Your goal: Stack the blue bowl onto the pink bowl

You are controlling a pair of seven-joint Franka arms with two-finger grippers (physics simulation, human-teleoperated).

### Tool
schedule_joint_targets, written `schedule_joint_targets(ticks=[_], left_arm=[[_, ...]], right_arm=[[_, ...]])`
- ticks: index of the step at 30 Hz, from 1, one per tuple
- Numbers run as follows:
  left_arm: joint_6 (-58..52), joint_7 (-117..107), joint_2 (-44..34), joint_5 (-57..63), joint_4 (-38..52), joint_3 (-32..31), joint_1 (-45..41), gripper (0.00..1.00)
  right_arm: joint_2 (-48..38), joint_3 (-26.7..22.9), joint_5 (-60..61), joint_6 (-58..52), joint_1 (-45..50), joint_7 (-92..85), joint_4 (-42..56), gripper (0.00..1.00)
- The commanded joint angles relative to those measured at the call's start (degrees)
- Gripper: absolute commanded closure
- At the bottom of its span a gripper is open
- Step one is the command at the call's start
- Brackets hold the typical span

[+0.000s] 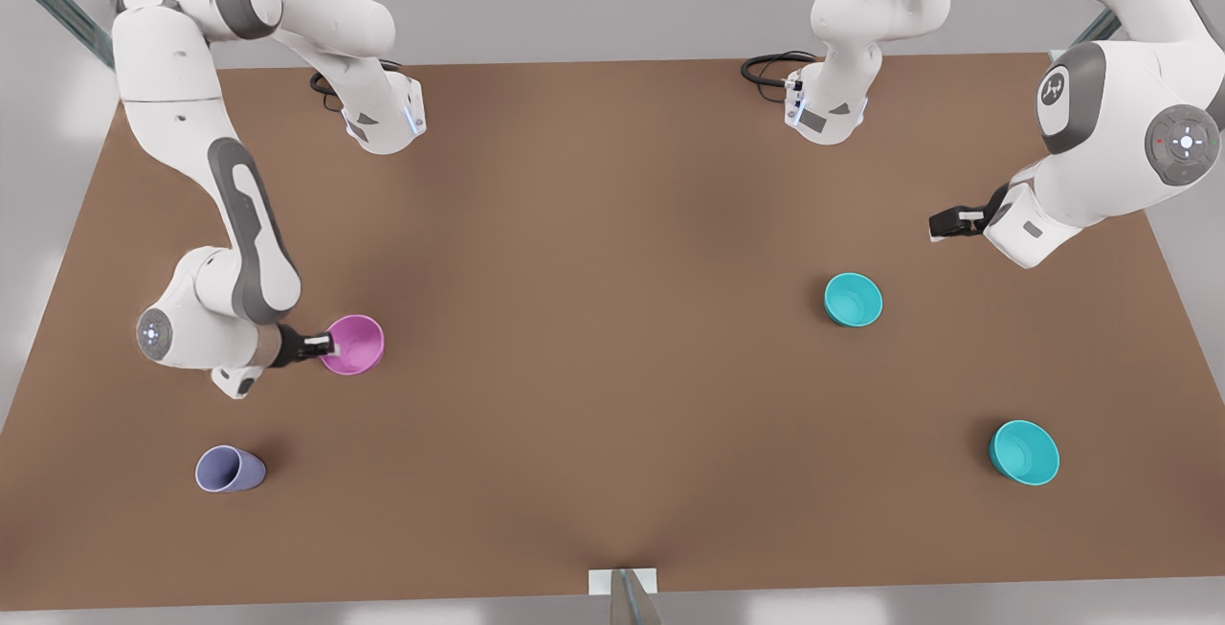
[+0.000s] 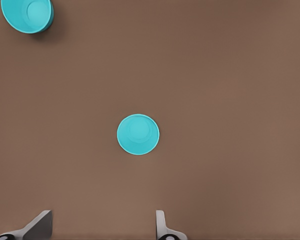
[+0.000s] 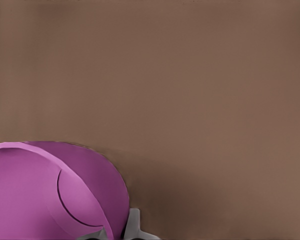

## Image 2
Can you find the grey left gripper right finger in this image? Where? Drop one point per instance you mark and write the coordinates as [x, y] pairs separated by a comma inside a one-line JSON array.
[[162, 225]]

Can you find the small turquoise bowl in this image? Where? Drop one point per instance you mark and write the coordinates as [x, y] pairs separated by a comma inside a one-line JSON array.
[[138, 134]]

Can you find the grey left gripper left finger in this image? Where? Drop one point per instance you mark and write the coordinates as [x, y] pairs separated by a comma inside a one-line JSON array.
[[39, 227]]

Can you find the large turquoise bowl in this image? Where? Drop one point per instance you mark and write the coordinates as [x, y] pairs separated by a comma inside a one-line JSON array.
[[27, 15]]

